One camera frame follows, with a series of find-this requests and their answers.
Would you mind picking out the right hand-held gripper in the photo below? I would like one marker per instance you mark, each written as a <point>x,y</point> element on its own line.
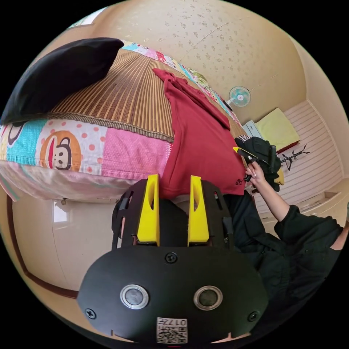
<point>259,150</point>

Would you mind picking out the person's body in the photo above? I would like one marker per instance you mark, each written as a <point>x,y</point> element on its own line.
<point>294,261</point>

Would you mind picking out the black coat stand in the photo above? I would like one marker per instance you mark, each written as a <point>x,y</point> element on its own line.
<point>290,159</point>

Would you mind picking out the red long sleeve shirt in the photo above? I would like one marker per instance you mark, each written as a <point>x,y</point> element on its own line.
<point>201,147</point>

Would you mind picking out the yellow-green cushion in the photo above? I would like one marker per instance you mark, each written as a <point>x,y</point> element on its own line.
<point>276,128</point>

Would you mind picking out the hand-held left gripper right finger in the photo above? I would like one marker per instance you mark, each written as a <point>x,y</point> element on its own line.
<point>198,220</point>

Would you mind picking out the light grey cupboard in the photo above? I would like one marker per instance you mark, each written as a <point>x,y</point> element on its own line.
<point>250,130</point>

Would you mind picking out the person's right forearm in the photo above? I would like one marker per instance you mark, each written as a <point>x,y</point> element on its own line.
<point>272,201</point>

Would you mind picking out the light blue wall fan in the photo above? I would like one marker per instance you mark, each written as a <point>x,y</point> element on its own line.
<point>240,96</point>

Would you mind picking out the black pile of clothes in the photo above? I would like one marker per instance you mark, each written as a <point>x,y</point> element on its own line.
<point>57,79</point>

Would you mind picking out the person's right hand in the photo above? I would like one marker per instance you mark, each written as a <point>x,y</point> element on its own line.
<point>256,175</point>

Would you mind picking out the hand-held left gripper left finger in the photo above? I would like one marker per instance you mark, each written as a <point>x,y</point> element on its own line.
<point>148,218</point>

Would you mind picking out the bed with woven mat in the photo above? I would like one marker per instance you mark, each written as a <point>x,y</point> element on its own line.
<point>114,103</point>

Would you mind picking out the window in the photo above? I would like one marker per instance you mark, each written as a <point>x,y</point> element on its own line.
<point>80,23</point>

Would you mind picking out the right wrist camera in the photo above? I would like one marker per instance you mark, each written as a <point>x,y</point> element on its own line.
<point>273,159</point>

